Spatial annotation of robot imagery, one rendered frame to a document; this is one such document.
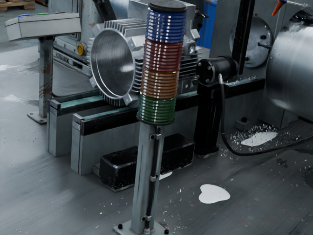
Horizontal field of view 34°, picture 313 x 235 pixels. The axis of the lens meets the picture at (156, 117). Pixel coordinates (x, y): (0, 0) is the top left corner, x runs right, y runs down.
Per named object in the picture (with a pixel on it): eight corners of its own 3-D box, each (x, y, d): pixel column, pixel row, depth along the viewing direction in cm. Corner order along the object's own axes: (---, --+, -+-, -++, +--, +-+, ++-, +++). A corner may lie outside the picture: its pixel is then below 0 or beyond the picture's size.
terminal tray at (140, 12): (162, 25, 128) (165, -4, 125) (193, 36, 121) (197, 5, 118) (125, 29, 120) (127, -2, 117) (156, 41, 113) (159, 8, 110)
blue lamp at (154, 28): (165, 31, 83) (168, 3, 82) (191, 41, 79) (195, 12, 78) (137, 35, 79) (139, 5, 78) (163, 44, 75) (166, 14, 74)
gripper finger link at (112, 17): (105, -5, 114) (107, -4, 113) (116, 21, 118) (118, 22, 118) (95, 3, 113) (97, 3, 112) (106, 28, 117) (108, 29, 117)
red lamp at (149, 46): (162, 58, 85) (165, 31, 83) (187, 68, 81) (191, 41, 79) (134, 62, 81) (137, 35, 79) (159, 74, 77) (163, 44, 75)
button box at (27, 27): (67, 35, 136) (64, 15, 135) (82, 32, 130) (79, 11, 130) (8, 41, 125) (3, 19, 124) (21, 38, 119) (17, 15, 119)
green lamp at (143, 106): (157, 108, 89) (159, 83, 87) (181, 120, 85) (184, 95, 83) (130, 114, 85) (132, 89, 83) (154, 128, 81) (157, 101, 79)
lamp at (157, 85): (159, 83, 87) (162, 58, 85) (184, 95, 83) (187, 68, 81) (132, 89, 83) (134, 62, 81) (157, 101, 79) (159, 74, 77)
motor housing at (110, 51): (145, 78, 137) (152, 7, 129) (197, 101, 124) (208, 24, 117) (84, 91, 123) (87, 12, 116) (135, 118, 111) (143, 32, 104)
